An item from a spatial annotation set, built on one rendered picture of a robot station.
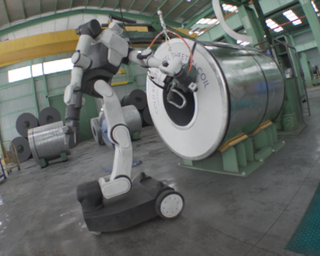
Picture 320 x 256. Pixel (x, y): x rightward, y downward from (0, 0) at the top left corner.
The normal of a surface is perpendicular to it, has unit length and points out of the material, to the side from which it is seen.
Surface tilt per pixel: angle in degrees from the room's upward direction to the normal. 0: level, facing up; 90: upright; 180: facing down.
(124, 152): 115
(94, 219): 90
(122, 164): 90
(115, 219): 90
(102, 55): 94
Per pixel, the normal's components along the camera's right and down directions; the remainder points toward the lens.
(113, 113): 0.42, -0.04
